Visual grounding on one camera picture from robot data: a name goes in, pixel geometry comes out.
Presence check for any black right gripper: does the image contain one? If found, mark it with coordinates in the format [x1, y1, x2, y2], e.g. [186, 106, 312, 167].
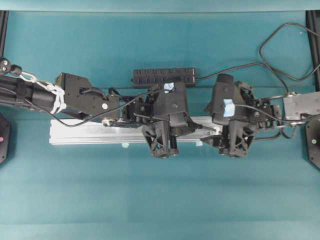
[200, 81, 282, 158]

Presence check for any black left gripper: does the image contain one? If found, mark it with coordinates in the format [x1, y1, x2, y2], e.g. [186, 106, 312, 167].
[124, 85, 203, 158]

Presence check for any black USB cable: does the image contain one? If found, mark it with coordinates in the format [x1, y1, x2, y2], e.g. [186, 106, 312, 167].
[189, 22, 320, 141]

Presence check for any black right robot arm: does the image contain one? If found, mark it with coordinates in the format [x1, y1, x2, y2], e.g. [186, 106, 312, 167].
[201, 78, 320, 158]

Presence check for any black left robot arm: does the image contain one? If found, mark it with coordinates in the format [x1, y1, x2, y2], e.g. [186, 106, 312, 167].
[0, 58, 203, 159]

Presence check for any black multi-port USB hub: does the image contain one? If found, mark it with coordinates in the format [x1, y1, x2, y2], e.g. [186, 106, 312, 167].
[131, 67, 196, 89]

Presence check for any right blue tape tab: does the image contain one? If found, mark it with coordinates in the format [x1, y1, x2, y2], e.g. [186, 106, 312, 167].
[195, 140, 203, 147]

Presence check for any blue tape tab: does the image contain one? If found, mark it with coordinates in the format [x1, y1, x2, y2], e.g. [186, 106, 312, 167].
[121, 143, 130, 148]
[195, 140, 203, 147]

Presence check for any left blue tape tab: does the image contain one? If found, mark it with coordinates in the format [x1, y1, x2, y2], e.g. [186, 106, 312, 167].
[121, 143, 130, 148]

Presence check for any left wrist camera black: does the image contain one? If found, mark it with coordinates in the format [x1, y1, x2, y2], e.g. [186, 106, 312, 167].
[153, 81, 189, 128]

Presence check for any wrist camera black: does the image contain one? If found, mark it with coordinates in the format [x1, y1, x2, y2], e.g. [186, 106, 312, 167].
[153, 81, 189, 128]
[204, 73, 238, 126]

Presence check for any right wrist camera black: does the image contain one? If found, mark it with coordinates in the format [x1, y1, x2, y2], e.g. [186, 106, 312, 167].
[204, 73, 238, 126]

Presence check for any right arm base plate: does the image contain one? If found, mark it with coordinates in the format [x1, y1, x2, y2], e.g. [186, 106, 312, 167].
[305, 119, 320, 170]

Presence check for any silver aluminium extrusion rail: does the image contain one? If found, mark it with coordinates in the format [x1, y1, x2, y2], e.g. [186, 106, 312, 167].
[49, 116, 223, 145]

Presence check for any black right frame post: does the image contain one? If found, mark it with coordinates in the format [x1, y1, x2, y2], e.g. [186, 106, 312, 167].
[306, 10, 320, 76]

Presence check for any black frame post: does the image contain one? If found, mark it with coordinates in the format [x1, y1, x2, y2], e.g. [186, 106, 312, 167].
[306, 10, 320, 76]
[0, 10, 9, 58]

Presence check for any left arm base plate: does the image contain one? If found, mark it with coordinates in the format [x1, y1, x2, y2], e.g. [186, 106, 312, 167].
[0, 114, 12, 164]

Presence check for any black left frame post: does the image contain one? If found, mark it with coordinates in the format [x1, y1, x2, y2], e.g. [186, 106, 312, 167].
[0, 10, 9, 58]

